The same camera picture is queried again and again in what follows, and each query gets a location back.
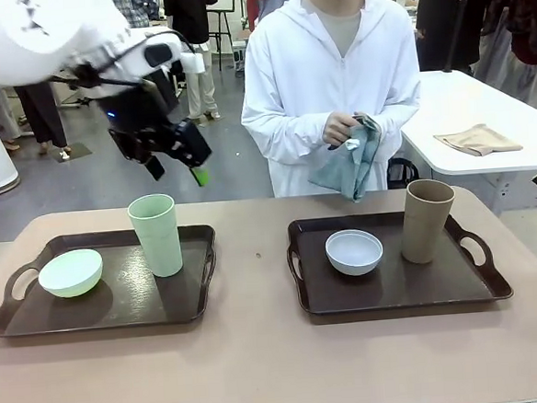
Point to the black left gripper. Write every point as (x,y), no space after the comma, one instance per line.
(153,136)

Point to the light green tall cup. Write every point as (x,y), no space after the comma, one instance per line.
(158,241)

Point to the beige cloth mat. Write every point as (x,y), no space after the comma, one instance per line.
(476,141)

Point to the brown tall cup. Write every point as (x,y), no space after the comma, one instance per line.
(424,227)

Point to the light green bowl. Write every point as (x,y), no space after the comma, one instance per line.
(71,275)

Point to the blue cloth mat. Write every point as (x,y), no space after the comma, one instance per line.
(354,172)

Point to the pale blue bowl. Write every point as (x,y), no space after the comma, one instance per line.
(355,253)

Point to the person's left forearm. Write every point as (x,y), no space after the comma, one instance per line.
(398,116)

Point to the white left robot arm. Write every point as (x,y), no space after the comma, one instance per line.
(17,39)

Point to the person's right forearm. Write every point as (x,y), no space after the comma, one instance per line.
(286,126)

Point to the dark brown serving tray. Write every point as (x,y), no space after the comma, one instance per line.
(394,289)
(119,304)

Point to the person's right hand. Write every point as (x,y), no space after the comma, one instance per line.
(339,129)

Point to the bystander in white trousers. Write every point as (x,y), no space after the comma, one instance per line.
(200,77)

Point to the white side table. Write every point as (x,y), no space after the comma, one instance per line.
(473,99)

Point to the bystander in plaid shirt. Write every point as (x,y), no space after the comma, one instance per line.
(43,116)

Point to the person in white hoodie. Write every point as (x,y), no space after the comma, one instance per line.
(296,70)

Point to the bystander in blue checked shirt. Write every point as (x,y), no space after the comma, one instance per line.
(137,8)

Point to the dark hanging clothes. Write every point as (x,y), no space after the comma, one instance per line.
(490,10)

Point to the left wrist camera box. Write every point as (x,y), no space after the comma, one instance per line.
(193,63)

